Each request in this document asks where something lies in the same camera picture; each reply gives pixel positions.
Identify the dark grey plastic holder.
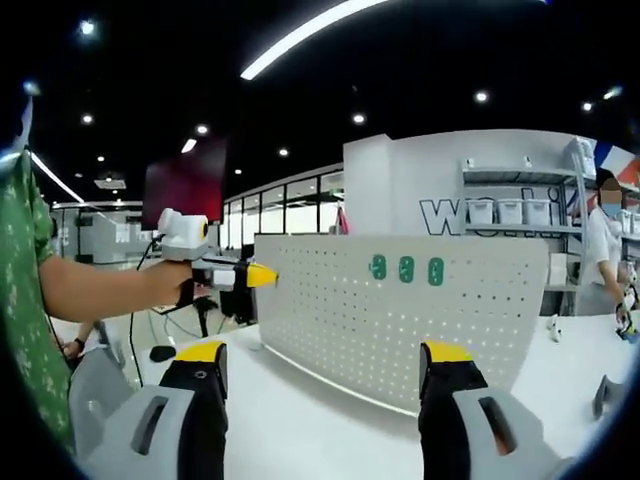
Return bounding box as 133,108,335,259
592,374,629,420

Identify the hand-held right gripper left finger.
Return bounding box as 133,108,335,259
81,340,230,480

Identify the grey metal shelf rack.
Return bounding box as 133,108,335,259
460,158,601,316

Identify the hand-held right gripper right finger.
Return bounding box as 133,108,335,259
417,339,577,480

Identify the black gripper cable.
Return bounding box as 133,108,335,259
127,238,166,389

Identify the long ceiling light strip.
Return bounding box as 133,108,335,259
239,0,386,81

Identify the person's left hand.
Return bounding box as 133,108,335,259
141,259,196,309

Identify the large red display screen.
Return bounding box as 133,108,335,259
141,142,229,231

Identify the grey chair back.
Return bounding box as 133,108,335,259
67,344,146,461

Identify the white storage bin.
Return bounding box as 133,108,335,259
497,199,526,225
523,199,552,226
471,198,500,224

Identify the white pegboard mounting plate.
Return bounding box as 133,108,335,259
254,233,549,419

